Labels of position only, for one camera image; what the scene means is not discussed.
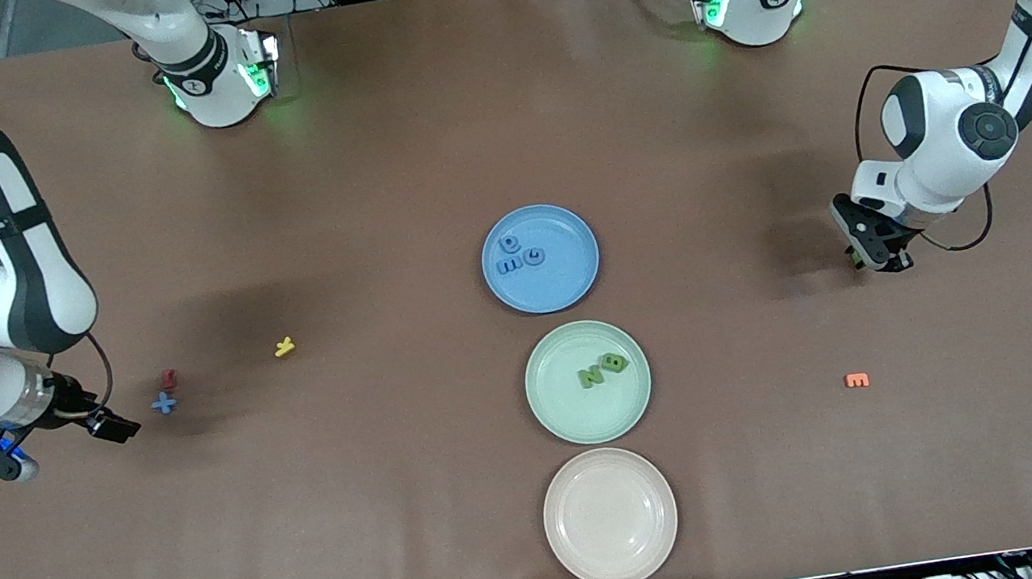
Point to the beige pink plate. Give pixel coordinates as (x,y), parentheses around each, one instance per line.
(611,518)

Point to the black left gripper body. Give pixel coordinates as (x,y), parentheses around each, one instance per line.
(877,240)

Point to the green letter N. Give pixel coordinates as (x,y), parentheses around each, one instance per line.
(591,378)

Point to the yellow letter Y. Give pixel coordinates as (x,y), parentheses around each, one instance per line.
(284,346)

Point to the blue letter G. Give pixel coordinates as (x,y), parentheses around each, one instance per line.
(529,256)

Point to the orange letter E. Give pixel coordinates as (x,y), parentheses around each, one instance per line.
(857,380)

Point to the green letter B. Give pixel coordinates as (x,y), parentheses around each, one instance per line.
(615,362)

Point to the light green plate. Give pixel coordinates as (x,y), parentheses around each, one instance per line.
(592,415)

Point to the blue letter X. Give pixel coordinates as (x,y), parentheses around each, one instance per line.
(163,404)

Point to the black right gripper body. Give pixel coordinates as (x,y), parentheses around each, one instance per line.
(75,406)

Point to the blue letter P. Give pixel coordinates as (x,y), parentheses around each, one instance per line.
(510,243)

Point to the red letter I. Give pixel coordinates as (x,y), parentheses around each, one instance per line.
(169,380)

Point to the blue plate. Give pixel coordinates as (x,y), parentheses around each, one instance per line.
(566,282)

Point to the brown table cover sheet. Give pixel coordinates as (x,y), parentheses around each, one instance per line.
(362,200)

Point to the blue letter E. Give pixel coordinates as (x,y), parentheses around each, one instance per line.
(508,265)

